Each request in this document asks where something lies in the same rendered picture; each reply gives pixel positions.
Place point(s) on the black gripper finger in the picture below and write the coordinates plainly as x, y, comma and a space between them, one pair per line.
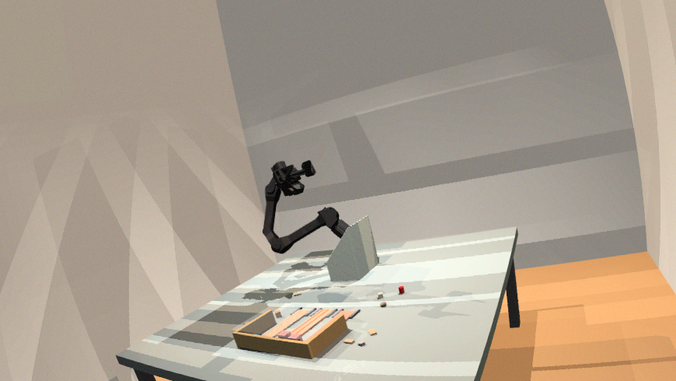
285, 172
307, 166

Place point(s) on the brown open wooden tray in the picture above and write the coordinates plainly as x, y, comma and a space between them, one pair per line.
302, 333

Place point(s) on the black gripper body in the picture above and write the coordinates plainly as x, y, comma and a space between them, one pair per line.
294, 175

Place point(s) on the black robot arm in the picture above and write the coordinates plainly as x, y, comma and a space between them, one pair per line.
327, 217

